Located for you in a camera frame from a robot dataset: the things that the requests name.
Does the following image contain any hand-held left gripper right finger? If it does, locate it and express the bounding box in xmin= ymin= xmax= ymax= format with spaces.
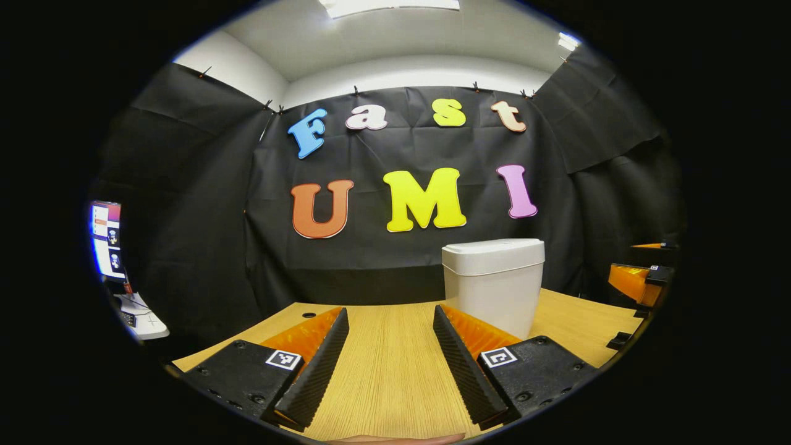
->
xmin=433 ymin=304 xmax=599 ymax=430

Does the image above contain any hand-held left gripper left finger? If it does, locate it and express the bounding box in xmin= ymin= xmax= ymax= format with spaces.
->
xmin=179 ymin=307 xmax=350 ymax=432

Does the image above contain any white desktop garbage bin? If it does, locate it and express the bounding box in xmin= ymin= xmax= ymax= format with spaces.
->
xmin=441 ymin=239 xmax=546 ymax=341

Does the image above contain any wooden desktop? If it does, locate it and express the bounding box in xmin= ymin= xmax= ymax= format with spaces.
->
xmin=172 ymin=287 xmax=645 ymax=443

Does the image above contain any white side table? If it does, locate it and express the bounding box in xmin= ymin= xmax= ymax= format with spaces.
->
xmin=113 ymin=292 xmax=171 ymax=341

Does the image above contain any black backdrop cloth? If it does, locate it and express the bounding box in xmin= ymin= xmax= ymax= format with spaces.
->
xmin=93 ymin=43 xmax=687 ymax=359

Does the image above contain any computer monitor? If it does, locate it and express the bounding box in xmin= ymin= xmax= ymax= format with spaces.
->
xmin=90 ymin=201 xmax=127 ymax=284

